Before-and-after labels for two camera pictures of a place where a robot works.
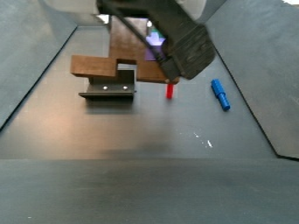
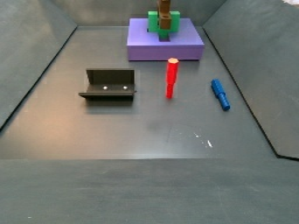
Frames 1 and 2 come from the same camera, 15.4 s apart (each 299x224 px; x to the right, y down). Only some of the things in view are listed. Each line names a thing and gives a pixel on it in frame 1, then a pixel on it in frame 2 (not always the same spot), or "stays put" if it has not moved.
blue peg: (219, 89) stays put
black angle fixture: (110, 90) stays put
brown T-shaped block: (125, 52) to (163, 14)
